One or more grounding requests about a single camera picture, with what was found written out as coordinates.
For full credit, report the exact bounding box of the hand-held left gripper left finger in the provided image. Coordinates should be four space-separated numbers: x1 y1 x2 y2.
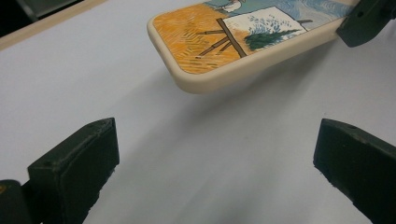
27 117 120 224

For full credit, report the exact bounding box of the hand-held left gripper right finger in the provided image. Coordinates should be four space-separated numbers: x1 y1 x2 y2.
312 118 396 224

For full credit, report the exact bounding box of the beige painted phone case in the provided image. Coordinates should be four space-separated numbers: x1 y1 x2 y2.
147 0 359 95

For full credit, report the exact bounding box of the wooden table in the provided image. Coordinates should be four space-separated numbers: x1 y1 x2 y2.
0 0 108 52

